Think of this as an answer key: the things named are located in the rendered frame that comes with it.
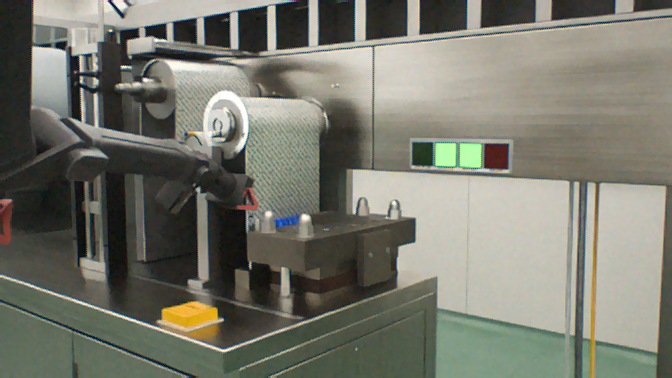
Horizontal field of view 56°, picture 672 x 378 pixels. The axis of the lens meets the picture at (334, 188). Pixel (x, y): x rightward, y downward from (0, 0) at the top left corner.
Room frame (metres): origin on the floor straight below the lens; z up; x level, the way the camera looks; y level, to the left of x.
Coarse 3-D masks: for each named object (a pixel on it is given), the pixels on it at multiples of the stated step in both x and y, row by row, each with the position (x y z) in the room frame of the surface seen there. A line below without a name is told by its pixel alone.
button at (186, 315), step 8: (184, 304) 1.12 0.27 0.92; (192, 304) 1.12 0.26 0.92; (200, 304) 1.12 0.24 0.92; (168, 312) 1.08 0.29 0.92; (176, 312) 1.07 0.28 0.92; (184, 312) 1.07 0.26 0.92; (192, 312) 1.07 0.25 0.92; (200, 312) 1.08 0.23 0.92; (208, 312) 1.09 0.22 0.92; (216, 312) 1.10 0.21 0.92; (168, 320) 1.08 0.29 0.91; (176, 320) 1.07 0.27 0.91; (184, 320) 1.05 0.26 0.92; (192, 320) 1.06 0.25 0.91; (200, 320) 1.07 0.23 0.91; (208, 320) 1.09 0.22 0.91; (184, 328) 1.05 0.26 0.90
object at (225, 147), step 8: (216, 104) 1.39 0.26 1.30; (224, 104) 1.37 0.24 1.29; (232, 104) 1.36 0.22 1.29; (232, 112) 1.36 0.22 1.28; (240, 120) 1.34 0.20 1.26; (320, 120) 1.54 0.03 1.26; (240, 128) 1.34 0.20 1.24; (320, 128) 1.54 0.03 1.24; (240, 136) 1.34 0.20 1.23; (216, 144) 1.39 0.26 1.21; (224, 144) 1.37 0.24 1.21; (232, 144) 1.36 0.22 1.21
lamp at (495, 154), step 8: (488, 144) 1.34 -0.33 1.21; (496, 144) 1.33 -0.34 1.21; (504, 144) 1.31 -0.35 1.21; (488, 152) 1.34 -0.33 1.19; (496, 152) 1.33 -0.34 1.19; (504, 152) 1.31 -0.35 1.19; (488, 160) 1.34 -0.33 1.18; (496, 160) 1.32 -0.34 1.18; (504, 160) 1.31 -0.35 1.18; (496, 168) 1.32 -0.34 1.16; (504, 168) 1.31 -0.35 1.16
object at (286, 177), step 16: (304, 144) 1.48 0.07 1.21; (256, 160) 1.36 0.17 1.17; (272, 160) 1.40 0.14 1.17; (288, 160) 1.44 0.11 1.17; (304, 160) 1.48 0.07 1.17; (256, 176) 1.36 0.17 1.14; (272, 176) 1.40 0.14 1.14; (288, 176) 1.44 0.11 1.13; (304, 176) 1.48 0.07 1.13; (256, 192) 1.36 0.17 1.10; (272, 192) 1.40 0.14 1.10; (288, 192) 1.44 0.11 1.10; (304, 192) 1.48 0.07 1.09; (272, 208) 1.40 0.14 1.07; (288, 208) 1.44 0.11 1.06; (304, 208) 1.48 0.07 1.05
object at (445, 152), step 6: (438, 144) 1.41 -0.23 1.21; (444, 144) 1.40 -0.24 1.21; (450, 144) 1.39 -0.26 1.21; (438, 150) 1.41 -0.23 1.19; (444, 150) 1.40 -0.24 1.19; (450, 150) 1.39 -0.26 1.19; (438, 156) 1.41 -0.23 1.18; (444, 156) 1.40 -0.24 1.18; (450, 156) 1.39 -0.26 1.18; (438, 162) 1.41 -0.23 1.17; (444, 162) 1.40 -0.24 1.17; (450, 162) 1.39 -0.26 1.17
